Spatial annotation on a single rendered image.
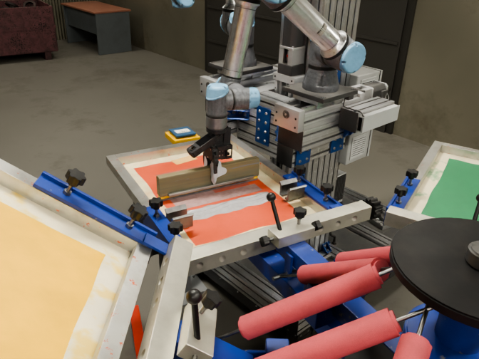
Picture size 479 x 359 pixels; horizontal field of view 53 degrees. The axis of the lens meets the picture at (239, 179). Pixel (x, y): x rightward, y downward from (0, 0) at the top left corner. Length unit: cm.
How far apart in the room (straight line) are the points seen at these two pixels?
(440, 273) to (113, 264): 68
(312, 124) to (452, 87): 305
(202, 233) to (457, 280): 90
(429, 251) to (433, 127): 416
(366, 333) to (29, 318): 58
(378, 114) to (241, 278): 108
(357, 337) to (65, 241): 64
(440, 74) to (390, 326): 419
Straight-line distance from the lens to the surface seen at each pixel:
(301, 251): 136
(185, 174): 173
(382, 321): 87
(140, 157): 206
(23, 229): 111
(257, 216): 167
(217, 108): 167
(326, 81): 198
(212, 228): 159
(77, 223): 118
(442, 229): 101
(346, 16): 231
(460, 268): 92
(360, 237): 301
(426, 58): 499
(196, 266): 132
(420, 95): 507
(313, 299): 98
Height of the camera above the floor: 182
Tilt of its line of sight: 27 degrees down
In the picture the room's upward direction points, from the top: 2 degrees clockwise
